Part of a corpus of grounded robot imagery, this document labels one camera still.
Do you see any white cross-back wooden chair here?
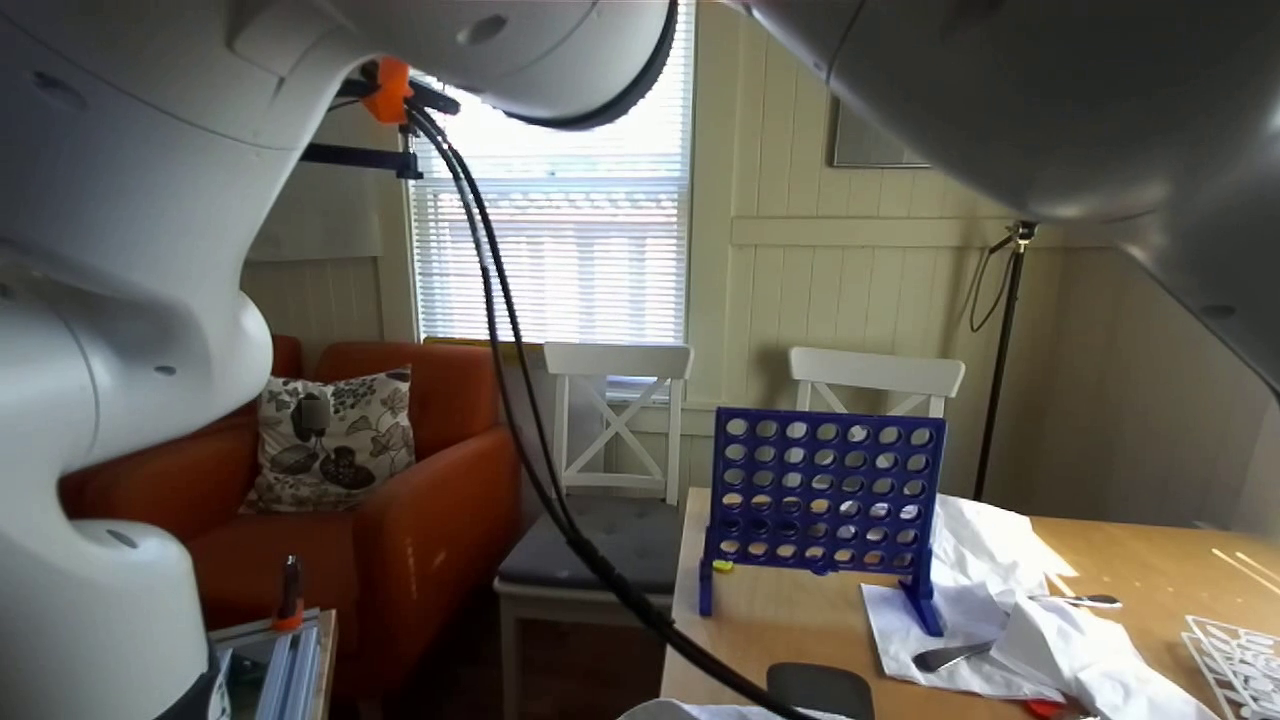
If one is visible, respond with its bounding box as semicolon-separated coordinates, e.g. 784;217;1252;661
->
492;340;699;720
784;344;970;419

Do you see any window with white blinds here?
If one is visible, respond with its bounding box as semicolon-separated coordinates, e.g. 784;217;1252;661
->
413;0;699;347

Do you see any grey seat cushion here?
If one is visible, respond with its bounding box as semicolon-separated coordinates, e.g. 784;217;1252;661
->
492;492;689;596

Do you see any orange sofa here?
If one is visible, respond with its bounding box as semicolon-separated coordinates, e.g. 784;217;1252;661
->
54;331;528;712

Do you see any floral print pillow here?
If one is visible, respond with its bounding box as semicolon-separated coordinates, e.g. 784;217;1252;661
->
236;370;420;519

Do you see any black mounting bar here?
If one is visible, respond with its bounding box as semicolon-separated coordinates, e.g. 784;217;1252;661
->
294;139;428;179

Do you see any black floor lamp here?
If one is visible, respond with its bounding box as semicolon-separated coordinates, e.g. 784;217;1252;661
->
968;217;1044;504

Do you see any white paper sheet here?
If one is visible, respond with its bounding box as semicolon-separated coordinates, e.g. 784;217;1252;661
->
856;578;1070;709

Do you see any white crumpled cloth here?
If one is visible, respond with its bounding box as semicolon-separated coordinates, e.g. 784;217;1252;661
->
992;592;1218;720
928;492;1081;604

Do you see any small dark grey utensil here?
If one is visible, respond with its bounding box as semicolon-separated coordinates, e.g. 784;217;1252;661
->
912;637;1000;675

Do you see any open box of supplies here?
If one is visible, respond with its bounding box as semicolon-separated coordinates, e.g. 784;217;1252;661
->
194;608;341;720

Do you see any white plastic rack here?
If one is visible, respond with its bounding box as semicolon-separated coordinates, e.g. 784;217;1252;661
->
1179;611;1280;720

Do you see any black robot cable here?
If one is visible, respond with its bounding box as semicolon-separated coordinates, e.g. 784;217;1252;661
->
337;56;818;720

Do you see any framed wall picture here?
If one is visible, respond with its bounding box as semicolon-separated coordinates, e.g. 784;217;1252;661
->
825;92;941;171

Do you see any white wall sheet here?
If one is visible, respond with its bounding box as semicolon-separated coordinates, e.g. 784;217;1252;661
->
244;156;402;265

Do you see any orange cable clip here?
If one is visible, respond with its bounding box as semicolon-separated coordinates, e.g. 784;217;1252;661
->
363;53;417;132

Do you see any blue connect four frame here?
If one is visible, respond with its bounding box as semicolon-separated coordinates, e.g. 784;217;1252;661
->
694;406;950;641

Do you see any orange handled screwdriver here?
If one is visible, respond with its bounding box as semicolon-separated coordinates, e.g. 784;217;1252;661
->
270;551;311;637

